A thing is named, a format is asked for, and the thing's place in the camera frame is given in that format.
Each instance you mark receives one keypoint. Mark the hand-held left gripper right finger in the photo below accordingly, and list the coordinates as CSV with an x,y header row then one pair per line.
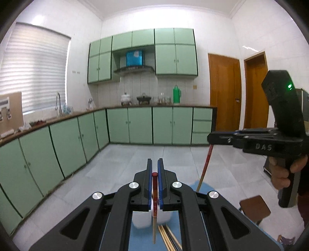
x,y
160,188

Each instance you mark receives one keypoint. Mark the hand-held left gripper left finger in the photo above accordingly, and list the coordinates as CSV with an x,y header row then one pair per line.
x,y
150,188

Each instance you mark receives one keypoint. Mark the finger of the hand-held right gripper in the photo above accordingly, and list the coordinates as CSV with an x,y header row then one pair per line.
x,y
256,131
219,138

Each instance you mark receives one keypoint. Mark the white utensil holder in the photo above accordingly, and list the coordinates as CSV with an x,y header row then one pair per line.
x,y
142,219

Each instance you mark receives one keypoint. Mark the dark chopstick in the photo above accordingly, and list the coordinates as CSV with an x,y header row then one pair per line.
x,y
174,241

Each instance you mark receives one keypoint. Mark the person's right hand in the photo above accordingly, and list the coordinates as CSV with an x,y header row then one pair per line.
x,y
280,175

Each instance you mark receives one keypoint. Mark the plain wooden door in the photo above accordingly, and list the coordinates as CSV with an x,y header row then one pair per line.
x,y
256,91

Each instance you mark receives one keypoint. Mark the brown kitchen countertop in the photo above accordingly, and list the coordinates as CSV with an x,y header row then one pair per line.
x,y
188,106

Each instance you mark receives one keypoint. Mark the blue table mat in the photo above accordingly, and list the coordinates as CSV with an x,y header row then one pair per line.
x,y
142,239

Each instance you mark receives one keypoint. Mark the green thermos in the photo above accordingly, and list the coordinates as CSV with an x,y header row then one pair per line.
x,y
177,96

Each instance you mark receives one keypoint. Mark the green lower kitchen cabinets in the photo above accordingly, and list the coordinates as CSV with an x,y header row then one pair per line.
x,y
140,125

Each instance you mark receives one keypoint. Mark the green kitchen cabinets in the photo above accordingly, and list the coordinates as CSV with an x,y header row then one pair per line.
x,y
140,125
183,58

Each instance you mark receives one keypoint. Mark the row of glass jars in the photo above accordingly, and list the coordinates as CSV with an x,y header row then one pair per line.
x,y
163,100

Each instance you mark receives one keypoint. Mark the brown wooden stool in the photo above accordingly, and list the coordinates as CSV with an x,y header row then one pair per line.
x,y
254,207

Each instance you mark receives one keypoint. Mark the black wok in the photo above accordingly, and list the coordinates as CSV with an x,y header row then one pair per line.
x,y
144,98

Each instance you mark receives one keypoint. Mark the green upper kitchen cabinets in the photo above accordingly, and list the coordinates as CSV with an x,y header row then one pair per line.
x,y
183,58

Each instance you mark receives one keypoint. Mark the white lidded pot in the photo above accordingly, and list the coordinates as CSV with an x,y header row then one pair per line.
x,y
126,98

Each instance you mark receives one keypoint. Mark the purple patterned cloth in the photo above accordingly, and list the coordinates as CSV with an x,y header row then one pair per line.
x,y
286,241

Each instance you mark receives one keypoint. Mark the bottles beside sink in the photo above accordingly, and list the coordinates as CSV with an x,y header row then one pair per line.
x,y
67,109

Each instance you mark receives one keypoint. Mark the range hood with blue film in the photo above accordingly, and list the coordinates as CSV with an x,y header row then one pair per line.
x,y
134,58

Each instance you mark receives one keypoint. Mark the metal kitchen faucet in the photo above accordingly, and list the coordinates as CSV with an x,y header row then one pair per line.
x,y
60,109

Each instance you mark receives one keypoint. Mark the crumpled cloth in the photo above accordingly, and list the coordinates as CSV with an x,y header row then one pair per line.
x,y
33,124

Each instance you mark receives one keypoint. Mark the cardboard board with labels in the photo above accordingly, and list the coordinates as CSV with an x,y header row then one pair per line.
x,y
14,103

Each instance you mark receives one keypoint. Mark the white window blind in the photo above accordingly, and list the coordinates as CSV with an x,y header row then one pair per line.
x,y
36,72

